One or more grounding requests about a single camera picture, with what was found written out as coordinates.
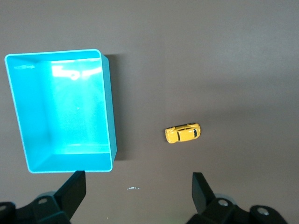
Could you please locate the brown table cover mat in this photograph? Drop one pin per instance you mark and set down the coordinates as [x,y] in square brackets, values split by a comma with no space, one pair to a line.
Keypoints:
[210,70]

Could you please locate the turquoise plastic bin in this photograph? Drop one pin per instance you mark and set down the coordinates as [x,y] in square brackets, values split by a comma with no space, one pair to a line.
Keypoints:
[67,112]

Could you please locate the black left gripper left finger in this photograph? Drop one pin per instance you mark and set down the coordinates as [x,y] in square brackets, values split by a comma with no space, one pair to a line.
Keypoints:
[46,210]

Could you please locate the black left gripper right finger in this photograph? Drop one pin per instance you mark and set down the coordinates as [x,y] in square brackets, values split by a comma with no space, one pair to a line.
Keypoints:
[222,212]

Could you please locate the yellow beetle toy car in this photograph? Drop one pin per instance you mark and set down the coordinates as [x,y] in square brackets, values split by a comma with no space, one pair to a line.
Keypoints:
[183,133]

